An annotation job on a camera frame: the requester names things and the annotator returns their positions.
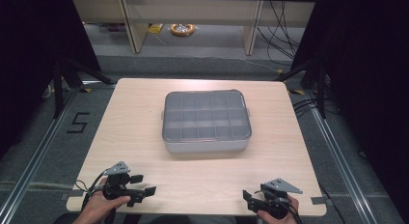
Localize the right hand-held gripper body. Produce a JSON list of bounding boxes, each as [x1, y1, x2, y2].
[[253, 177, 304, 220]]

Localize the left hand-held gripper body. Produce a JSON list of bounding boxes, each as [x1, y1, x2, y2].
[[102, 160, 147, 209]]

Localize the grey compartment storage box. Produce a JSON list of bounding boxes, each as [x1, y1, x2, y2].
[[160, 89, 253, 154]]

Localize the translucent grey box lid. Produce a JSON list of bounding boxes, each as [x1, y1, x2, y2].
[[161, 89, 253, 143]]

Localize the person's right hand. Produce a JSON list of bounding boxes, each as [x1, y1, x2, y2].
[[257, 194, 301, 224]]

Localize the person's left hand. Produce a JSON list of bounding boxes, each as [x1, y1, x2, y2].
[[73, 178, 132, 224]]

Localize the black metal stand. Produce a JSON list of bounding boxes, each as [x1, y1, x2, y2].
[[52, 54, 116, 120], [274, 54, 328, 120]]

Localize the black curtain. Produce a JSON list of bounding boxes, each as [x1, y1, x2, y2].
[[290, 0, 409, 224], [0, 0, 102, 160]]

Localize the yellow packet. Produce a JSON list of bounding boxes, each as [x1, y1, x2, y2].
[[147, 23, 164, 35]]

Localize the orange tape roll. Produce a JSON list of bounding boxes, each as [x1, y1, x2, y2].
[[170, 22, 196, 38]]

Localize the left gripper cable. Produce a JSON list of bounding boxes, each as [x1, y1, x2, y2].
[[74, 169, 109, 212]]

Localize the aluminium floor rail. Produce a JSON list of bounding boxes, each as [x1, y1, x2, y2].
[[305, 90, 382, 224], [0, 88, 81, 224]]

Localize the black floor cables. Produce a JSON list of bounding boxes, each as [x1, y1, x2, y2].
[[291, 97, 337, 120]]

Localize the light wooden desk frame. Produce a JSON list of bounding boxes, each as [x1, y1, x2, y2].
[[70, 0, 316, 57]]

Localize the black hanging cables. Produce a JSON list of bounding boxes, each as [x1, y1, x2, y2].
[[256, 0, 307, 68]]

